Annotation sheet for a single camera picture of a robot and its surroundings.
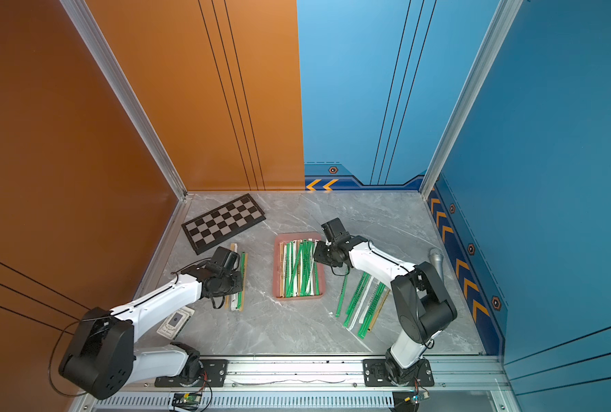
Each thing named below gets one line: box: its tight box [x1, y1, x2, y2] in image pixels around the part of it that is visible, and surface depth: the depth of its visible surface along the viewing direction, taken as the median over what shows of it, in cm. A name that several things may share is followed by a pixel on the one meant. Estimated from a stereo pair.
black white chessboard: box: [181, 193, 267, 255], surface depth 107 cm
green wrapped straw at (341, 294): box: [334, 269, 350, 318], surface depth 90 cm
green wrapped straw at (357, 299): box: [343, 271, 372, 328], surface depth 89 cm
